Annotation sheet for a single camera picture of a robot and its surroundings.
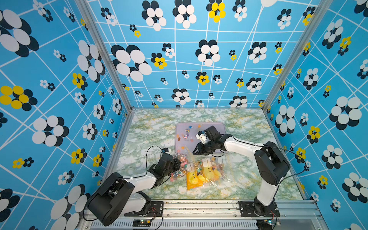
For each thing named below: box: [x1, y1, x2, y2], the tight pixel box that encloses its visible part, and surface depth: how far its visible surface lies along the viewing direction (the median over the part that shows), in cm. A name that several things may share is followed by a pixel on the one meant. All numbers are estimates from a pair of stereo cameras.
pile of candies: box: [176, 124, 202, 143], surface depth 104 cm
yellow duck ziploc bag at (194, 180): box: [186, 170, 208, 191], surface depth 82 cm
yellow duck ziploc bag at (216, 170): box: [201, 157, 232, 184], surface depth 85 cm
